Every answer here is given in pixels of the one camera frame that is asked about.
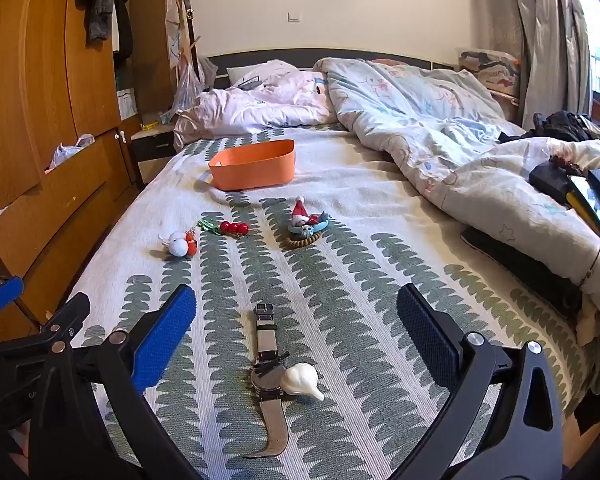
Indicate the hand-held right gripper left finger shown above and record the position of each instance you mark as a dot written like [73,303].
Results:
[164,342]

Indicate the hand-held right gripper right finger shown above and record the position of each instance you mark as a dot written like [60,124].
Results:
[427,335]

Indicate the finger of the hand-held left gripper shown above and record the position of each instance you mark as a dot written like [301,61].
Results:
[0,296]
[70,312]

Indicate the white bunny plush charm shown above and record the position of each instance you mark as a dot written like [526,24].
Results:
[176,246]

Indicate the white garlic-shaped charm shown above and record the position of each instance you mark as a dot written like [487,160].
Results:
[297,380]

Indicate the orange plastic basket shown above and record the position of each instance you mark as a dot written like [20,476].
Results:
[252,172]

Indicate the leaf print bedsheet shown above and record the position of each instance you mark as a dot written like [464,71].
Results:
[355,285]

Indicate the green hair clip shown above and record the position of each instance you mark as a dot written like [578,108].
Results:
[207,225]

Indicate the red cherry hair clip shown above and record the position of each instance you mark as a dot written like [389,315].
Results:
[232,228]

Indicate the plastic bag in wardrobe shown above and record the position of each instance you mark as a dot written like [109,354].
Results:
[70,152]

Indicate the dark nightstand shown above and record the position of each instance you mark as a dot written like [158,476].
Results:
[150,152]

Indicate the black box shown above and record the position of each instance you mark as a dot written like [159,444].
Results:
[550,180]

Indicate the yellow item on nightstand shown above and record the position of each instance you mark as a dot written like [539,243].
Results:
[150,125]

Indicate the cartoon print quilt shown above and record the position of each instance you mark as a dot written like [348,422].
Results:
[430,125]

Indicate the smartphone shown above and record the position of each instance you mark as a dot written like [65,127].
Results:
[595,205]

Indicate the wooden wardrobe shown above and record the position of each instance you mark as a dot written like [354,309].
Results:
[30,85]

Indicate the white crumpled duvet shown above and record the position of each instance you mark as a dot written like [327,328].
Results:
[250,110]

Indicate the clear hanging plastic bag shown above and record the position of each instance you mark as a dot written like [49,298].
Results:
[187,90]

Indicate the clear storage bag with clothes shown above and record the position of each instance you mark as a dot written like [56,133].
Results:
[490,72]

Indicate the dark hanging garment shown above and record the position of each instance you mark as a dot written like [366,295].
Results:
[124,30]

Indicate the white pillow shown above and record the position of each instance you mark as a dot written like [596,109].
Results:
[265,72]

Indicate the grey hanging garment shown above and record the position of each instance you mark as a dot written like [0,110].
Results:
[97,5]

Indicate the dark bed headboard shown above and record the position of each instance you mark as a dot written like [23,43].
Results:
[280,56]

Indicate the wooden coat rack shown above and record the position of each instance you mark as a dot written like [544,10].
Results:
[180,20]

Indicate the grey curtain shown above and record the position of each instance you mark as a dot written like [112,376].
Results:
[545,35]

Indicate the white wall switch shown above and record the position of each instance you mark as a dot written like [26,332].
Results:
[293,16]

